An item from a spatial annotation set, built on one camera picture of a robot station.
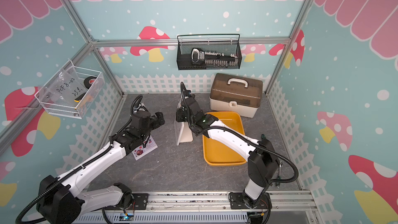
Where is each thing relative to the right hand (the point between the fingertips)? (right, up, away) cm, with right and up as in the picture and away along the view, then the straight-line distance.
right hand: (177, 109), depth 79 cm
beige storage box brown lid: (+30, +10, +13) cm, 35 cm away
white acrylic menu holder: (+3, -12, +2) cm, 12 cm away
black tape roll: (-46, +15, 0) cm, 48 cm away
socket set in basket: (+20, +29, +10) cm, 37 cm away
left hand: (-11, -5, +3) cm, 13 cm away
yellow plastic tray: (+21, -26, +12) cm, 36 cm away
